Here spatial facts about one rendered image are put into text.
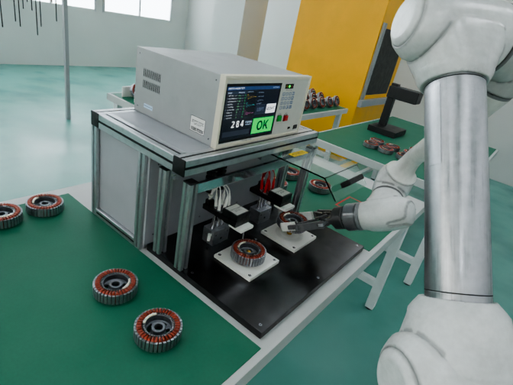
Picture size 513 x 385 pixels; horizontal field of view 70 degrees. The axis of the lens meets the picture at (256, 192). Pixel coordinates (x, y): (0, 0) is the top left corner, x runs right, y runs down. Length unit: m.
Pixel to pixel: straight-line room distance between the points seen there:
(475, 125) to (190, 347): 0.75
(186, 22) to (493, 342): 8.96
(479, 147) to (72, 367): 0.88
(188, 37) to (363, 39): 5.34
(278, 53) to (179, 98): 6.43
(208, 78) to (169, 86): 0.17
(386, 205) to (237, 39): 4.12
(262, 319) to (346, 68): 4.01
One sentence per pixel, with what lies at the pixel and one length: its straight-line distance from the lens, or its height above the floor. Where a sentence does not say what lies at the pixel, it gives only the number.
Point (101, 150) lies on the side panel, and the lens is 1.29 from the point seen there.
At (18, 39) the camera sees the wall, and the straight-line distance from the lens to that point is 7.51.
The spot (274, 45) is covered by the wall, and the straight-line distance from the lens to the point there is 7.59.
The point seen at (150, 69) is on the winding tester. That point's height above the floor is 1.26.
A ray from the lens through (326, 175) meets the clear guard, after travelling 1.19.
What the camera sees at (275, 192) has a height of 0.92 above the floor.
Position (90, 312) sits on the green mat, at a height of 0.75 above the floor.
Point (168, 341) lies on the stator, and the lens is 0.92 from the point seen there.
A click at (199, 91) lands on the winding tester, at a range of 1.08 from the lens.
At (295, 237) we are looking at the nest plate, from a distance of 1.36.
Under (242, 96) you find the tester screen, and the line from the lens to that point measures 1.07.
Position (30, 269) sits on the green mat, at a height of 0.75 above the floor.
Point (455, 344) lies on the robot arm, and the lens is 0.64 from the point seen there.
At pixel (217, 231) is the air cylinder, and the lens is 1.22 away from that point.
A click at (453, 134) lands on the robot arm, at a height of 1.36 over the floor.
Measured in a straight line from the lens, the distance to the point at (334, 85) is 4.81.
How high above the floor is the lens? 1.48
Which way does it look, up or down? 25 degrees down
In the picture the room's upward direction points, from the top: 12 degrees clockwise
